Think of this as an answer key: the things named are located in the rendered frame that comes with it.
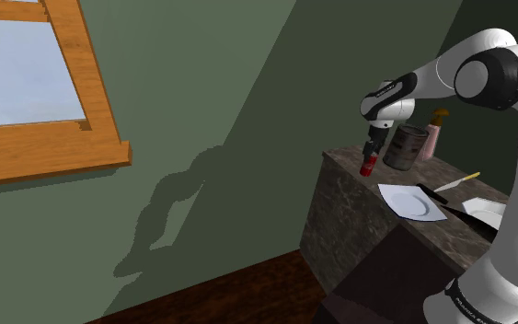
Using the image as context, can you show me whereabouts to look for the white square plate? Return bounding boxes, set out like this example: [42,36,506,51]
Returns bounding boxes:
[376,182,449,223]
[461,196,508,232]

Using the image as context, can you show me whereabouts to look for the red can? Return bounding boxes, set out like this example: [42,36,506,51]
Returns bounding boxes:
[359,153,379,178]

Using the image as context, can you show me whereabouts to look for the pink soap dispenser brown pump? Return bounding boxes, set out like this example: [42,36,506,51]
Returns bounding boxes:
[415,108,451,163]

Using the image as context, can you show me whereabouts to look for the black knife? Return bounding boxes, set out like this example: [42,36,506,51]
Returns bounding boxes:
[439,203,500,244]

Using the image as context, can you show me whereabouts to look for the wooden framed window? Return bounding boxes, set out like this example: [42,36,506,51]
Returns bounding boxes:
[0,0,133,188]

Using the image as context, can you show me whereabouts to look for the yellow handled knife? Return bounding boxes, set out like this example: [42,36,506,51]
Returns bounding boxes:
[432,171,482,193]

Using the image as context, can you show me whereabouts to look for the dark metal can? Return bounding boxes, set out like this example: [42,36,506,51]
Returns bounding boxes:
[382,123,431,172]

